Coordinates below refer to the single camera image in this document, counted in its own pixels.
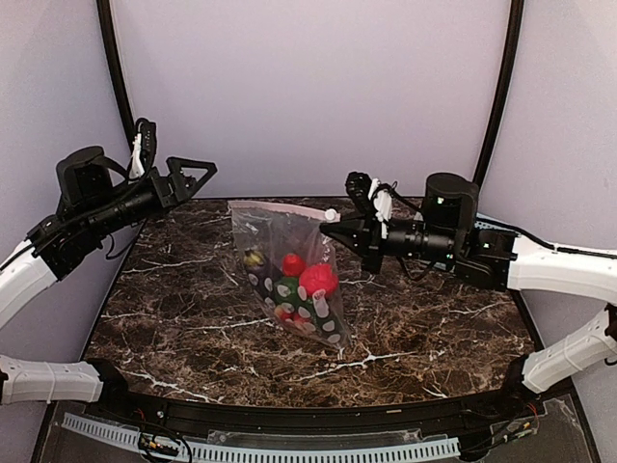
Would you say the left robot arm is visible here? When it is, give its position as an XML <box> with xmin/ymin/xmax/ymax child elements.
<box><xmin>1</xmin><ymin>146</ymin><xmax>217</xmax><ymax>421</ymax></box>

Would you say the left black frame post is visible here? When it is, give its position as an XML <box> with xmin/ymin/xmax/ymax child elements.
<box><xmin>95</xmin><ymin>0</ymin><xmax>134</xmax><ymax>149</ymax></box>

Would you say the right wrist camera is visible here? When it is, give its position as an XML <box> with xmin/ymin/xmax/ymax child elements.
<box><xmin>345</xmin><ymin>172</ymin><xmax>393</xmax><ymax>239</ymax></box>

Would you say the green fake avocado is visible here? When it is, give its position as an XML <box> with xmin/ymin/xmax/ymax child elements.
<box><xmin>273</xmin><ymin>277</ymin><xmax>326</xmax><ymax>334</ymax></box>

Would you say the black front rail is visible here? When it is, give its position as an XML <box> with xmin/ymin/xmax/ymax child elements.
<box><xmin>85</xmin><ymin>389</ymin><xmax>532</xmax><ymax>436</ymax></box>

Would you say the purple fake eggplant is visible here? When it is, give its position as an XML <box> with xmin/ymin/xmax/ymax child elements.
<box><xmin>242</xmin><ymin>249</ymin><xmax>274</xmax><ymax>303</ymax></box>

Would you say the right black frame post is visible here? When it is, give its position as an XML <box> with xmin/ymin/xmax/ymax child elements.
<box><xmin>472</xmin><ymin>0</ymin><xmax>525</xmax><ymax>189</ymax></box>

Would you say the black frame post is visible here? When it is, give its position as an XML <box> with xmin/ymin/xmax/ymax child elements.
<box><xmin>95</xmin><ymin>0</ymin><xmax>134</xmax><ymax>149</ymax></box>
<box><xmin>472</xmin><ymin>0</ymin><xmax>525</xmax><ymax>189</ymax></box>

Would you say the white slotted cable duct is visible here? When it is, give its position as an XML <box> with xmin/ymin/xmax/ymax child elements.
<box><xmin>61</xmin><ymin>412</ymin><xmax>461</xmax><ymax>463</ymax></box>

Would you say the clear zip top bag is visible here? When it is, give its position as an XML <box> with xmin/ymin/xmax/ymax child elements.
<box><xmin>228</xmin><ymin>200</ymin><xmax>350</xmax><ymax>350</ymax></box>

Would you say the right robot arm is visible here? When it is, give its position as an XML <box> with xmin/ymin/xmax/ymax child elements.
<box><xmin>320</xmin><ymin>172</ymin><xmax>616</xmax><ymax>419</ymax></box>

